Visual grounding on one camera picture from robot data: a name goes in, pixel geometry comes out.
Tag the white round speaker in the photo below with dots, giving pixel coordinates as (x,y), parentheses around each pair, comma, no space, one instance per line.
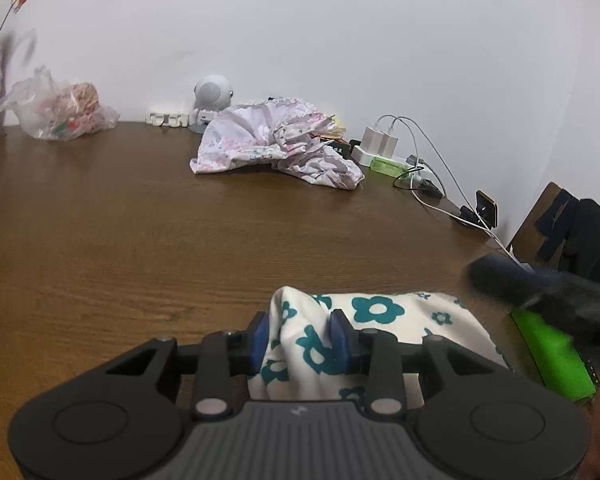
(212,90)

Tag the bright green felt pouch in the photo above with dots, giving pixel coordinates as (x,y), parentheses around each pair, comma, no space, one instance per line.
(555,355)

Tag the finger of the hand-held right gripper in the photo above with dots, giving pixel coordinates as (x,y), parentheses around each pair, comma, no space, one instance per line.
(500,292)
(517,270)

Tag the smartphone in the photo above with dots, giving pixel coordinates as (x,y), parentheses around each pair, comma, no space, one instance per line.
(486,207)

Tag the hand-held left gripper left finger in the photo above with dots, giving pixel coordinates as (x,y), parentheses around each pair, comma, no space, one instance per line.
(260,342)

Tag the white garment green flower print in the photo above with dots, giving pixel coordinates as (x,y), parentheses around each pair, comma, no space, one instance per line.
(390,310)

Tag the yellow packets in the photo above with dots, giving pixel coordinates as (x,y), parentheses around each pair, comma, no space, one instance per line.
(336,129)

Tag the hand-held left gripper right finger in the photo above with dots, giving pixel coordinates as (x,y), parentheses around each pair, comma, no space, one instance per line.
(339,340)

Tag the clear plastic bag of snacks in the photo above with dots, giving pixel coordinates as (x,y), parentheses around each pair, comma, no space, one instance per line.
(55,110)

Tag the white charger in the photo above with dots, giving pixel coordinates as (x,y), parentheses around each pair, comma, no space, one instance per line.
(371,139)
(388,145)

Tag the white row of small blocks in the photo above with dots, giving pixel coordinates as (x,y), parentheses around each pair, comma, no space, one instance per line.
(167,119)

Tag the white garment pink floral print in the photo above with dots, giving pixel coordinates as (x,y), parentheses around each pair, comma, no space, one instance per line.
(240,140)

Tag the white power strip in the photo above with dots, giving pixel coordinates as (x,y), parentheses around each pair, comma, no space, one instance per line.
(362,156)

